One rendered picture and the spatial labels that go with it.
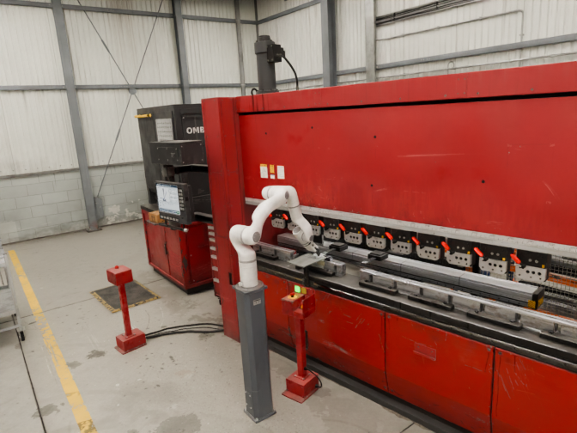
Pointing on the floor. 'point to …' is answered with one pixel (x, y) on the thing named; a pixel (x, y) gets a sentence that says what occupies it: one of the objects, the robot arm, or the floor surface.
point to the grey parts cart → (9, 304)
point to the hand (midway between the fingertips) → (315, 253)
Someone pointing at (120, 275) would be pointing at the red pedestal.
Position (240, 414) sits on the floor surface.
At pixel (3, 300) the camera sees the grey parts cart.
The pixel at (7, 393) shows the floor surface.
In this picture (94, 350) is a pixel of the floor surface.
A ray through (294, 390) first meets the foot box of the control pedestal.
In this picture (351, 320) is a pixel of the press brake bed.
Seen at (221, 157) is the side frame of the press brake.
